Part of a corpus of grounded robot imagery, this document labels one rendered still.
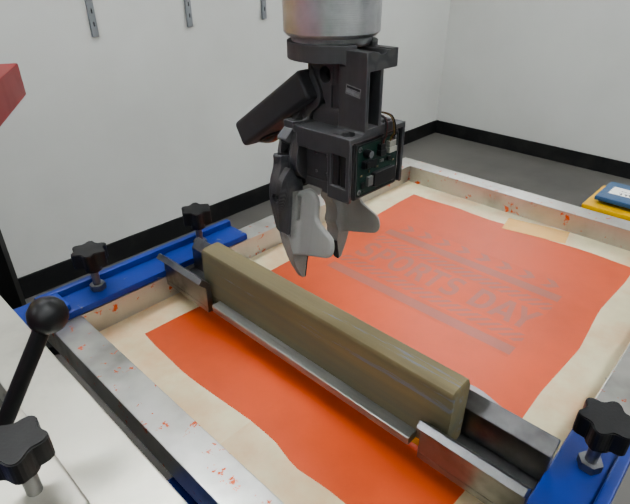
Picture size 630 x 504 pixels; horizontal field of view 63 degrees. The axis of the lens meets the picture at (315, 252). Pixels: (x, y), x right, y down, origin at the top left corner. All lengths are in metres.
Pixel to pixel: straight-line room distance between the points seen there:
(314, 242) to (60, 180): 2.19
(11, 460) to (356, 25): 0.35
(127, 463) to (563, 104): 4.08
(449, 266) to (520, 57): 3.62
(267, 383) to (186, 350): 0.12
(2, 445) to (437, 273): 0.61
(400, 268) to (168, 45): 2.11
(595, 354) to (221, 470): 0.46
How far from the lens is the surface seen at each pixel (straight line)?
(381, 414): 0.52
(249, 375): 0.61
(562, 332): 0.74
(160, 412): 0.54
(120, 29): 2.60
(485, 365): 0.65
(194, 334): 0.68
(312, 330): 0.54
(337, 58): 0.40
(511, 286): 0.80
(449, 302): 0.74
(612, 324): 0.78
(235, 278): 0.61
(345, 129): 0.41
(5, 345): 0.60
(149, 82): 2.69
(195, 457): 0.50
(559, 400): 0.64
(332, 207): 0.50
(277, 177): 0.44
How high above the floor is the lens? 1.38
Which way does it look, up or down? 30 degrees down
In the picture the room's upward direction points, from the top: straight up
